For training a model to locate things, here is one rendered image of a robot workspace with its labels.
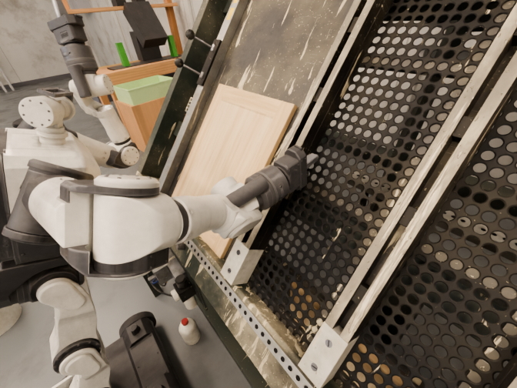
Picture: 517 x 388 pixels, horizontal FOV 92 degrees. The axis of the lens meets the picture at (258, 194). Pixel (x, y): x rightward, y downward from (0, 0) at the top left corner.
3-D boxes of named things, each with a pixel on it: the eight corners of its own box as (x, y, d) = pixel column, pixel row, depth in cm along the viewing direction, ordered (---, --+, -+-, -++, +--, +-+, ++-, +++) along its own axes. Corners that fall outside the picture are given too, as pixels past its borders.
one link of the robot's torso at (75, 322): (58, 386, 87) (18, 295, 66) (53, 345, 98) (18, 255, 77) (108, 359, 96) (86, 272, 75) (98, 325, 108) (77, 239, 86)
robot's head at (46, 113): (21, 134, 56) (16, 93, 53) (47, 126, 65) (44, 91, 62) (55, 140, 58) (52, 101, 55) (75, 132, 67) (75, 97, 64)
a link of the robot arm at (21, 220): (13, 239, 39) (3, 221, 48) (78, 245, 46) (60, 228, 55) (39, 169, 40) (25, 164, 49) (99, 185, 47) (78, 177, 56)
